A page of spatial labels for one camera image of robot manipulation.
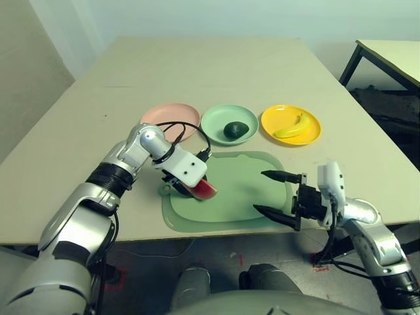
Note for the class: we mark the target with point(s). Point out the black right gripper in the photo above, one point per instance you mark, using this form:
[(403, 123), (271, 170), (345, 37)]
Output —
[(308, 205)]

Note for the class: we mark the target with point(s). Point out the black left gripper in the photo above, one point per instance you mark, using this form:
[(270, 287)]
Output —
[(174, 185)]

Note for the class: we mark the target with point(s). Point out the red watermelon slice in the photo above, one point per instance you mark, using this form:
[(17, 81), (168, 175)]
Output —
[(205, 192)]

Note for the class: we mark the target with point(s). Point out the yellow banana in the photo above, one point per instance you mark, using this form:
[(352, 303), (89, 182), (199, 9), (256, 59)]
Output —
[(292, 131)]

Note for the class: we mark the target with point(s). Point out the dark green avocado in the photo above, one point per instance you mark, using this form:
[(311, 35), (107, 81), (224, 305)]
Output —
[(235, 130)]

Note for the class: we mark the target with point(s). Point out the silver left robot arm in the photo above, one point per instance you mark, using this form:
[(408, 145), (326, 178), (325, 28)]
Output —
[(72, 213)]

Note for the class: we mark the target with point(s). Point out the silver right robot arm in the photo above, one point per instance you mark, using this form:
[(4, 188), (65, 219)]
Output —
[(377, 236)]

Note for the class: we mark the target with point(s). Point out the green cutting board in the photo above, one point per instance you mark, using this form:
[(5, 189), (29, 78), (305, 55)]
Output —
[(236, 197)]

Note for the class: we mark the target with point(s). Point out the pink round plate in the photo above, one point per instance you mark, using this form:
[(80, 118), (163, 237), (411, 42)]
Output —
[(170, 113)]

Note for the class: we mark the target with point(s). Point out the green round plate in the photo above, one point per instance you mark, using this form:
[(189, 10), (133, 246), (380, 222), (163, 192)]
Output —
[(213, 123)]

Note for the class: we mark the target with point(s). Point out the small white floor scrap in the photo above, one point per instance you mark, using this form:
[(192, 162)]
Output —
[(233, 255)]

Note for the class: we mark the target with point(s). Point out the yellow round plate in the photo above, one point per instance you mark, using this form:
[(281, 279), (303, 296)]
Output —
[(282, 118)]

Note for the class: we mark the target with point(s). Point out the red floor tape corner mark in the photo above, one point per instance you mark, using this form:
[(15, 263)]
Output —
[(321, 268), (116, 283)]

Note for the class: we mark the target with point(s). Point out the grey robot right leg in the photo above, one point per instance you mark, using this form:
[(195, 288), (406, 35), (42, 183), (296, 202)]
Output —
[(269, 279)]

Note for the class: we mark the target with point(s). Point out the grey robot leg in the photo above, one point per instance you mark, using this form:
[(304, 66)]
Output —
[(269, 279), (192, 285)]

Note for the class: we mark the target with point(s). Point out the grey robot left leg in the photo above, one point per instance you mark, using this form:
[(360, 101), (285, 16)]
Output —
[(192, 285)]

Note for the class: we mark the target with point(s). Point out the grey robot torso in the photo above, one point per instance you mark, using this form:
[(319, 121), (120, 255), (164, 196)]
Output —
[(279, 306)]

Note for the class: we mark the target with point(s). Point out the black floor mat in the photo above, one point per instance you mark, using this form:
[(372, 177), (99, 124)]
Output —
[(387, 105)]

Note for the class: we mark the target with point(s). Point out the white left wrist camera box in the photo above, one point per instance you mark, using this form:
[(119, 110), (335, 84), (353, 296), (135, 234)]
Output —
[(183, 165)]

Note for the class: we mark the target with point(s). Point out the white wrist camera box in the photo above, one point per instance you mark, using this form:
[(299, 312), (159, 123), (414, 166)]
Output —
[(333, 187), (183, 165)]

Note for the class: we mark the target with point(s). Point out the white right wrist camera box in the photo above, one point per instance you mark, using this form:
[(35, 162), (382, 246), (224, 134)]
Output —
[(333, 187)]

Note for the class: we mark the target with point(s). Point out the beige side table black frame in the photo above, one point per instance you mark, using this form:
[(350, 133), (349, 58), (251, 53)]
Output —
[(393, 55)]

